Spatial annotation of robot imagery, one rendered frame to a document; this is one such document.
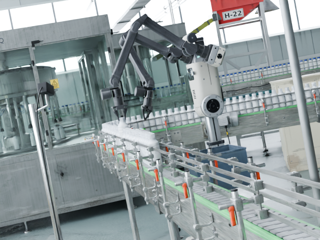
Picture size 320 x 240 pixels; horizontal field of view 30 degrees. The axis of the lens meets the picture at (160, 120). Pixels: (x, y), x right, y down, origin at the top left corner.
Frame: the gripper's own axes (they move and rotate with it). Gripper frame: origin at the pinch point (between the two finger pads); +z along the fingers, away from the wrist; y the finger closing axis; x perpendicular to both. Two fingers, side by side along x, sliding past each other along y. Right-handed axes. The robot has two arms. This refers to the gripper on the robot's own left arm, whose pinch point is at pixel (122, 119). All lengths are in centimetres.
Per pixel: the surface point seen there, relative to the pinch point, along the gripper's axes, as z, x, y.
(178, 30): -96, 517, 183
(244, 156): 33, -53, 58
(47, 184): 18, -103, -53
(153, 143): 10, -98, -1
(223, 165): 35, -53, 45
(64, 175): 64, 329, -36
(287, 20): -24, -252, 7
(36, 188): 71, 329, -70
